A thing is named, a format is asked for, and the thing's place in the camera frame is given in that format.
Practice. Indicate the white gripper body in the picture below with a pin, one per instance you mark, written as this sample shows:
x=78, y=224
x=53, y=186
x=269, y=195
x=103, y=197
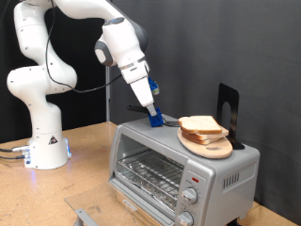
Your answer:
x=138, y=84

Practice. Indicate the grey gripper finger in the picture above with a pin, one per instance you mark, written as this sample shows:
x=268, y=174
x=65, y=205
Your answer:
x=151, y=109

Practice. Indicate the metal spatula with blue block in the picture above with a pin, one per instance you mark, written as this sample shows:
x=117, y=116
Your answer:
x=156, y=121

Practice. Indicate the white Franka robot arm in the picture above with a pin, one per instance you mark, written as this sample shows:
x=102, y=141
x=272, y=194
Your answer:
x=40, y=81

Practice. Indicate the silver toaster oven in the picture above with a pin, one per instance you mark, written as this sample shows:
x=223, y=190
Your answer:
x=213, y=175

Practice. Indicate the silver oven knob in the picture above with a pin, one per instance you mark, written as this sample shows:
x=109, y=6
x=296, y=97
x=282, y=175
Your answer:
x=189, y=195
x=185, y=219

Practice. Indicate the grey metal pole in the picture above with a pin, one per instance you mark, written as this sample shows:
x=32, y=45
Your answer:
x=107, y=94

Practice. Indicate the oval wooden cutting board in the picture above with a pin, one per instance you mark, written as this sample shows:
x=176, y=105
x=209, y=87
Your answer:
x=213, y=150

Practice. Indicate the black metal bookend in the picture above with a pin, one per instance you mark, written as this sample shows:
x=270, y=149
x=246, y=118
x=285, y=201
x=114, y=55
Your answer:
x=233, y=100

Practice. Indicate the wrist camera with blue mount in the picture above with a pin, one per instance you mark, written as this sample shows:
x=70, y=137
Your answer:
x=153, y=85

